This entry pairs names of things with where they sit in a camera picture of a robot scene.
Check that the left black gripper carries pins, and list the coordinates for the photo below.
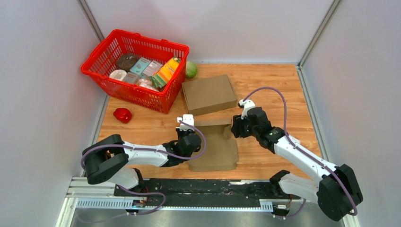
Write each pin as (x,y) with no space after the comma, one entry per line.
(179,133)

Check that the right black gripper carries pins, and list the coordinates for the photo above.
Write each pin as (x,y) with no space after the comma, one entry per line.
(236,126)

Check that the small cardboard sheet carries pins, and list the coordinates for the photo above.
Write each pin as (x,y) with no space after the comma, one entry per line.
(221,153)

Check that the large brown cardboard box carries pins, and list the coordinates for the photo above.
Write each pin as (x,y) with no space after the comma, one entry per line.
(209,95)

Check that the clear plastic packet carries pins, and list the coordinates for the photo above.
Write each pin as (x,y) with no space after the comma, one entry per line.
(296,141)

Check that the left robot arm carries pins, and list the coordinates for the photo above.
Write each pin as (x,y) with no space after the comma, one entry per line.
(108,159)

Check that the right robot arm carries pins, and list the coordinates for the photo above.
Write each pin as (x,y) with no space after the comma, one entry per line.
(333,188)

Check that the grey small box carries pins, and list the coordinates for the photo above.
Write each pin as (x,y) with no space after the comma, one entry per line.
(151,69)

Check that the grey pink box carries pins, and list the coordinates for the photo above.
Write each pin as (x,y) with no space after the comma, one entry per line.
(131,78)

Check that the teal small box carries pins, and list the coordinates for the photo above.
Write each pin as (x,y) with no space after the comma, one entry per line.
(140,66)

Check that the green carton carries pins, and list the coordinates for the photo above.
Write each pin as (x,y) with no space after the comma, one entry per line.
(156,83)

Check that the red bell pepper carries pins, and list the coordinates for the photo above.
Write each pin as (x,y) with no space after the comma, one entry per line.
(123,115)

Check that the green cabbage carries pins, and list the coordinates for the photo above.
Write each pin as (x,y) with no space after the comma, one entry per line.
(191,70)

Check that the yellow orange juice carton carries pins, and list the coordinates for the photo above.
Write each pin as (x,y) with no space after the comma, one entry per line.
(167,71)

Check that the pink white packet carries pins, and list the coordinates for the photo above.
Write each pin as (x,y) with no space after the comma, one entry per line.
(146,84)

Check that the red plastic shopping basket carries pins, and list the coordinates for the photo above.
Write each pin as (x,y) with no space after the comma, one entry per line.
(102,62)

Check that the white round roll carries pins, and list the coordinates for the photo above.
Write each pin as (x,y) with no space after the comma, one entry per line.
(118,75)

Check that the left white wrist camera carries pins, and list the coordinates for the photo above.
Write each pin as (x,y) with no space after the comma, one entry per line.
(186,122)

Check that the aluminium frame post right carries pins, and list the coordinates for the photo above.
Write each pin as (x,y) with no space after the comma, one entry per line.
(319,32)

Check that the aluminium frame post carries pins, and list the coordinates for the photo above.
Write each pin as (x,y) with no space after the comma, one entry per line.
(319,32)
(91,19)

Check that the aluminium frame post left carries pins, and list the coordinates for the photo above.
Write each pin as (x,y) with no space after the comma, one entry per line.
(91,19)

